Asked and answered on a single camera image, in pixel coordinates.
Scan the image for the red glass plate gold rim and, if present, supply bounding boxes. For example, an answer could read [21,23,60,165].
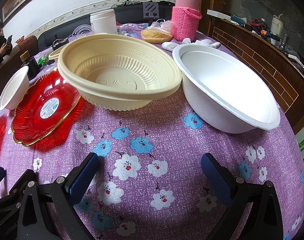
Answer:
[11,69,81,146]

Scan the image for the large white paper bowl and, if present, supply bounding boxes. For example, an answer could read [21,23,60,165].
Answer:
[172,44,280,134]

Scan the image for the large cream plastic bowl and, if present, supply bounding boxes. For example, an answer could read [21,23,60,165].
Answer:
[57,34,182,111]

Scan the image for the purple floral tablecloth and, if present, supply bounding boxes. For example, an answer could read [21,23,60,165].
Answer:
[0,89,304,239]

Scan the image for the brown armchair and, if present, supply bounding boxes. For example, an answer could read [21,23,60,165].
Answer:
[0,35,37,95]

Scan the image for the black mug with lid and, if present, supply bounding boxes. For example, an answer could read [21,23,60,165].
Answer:
[20,50,41,81]

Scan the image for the smartphone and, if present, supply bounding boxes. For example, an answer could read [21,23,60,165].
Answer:
[6,35,12,44]

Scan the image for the white work glove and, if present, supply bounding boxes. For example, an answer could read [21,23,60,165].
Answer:
[161,38,221,52]

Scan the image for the white plastic jar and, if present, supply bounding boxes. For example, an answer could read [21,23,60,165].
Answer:
[90,9,118,34]

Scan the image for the bagged yellow food bowl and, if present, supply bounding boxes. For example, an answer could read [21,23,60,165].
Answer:
[141,19,173,44]

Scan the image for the pink knit-sleeved thermos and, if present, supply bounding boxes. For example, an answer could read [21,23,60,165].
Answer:
[172,0,202,41]

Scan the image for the purple phone stand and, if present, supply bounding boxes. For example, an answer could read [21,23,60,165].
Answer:
[142,1,160,26]

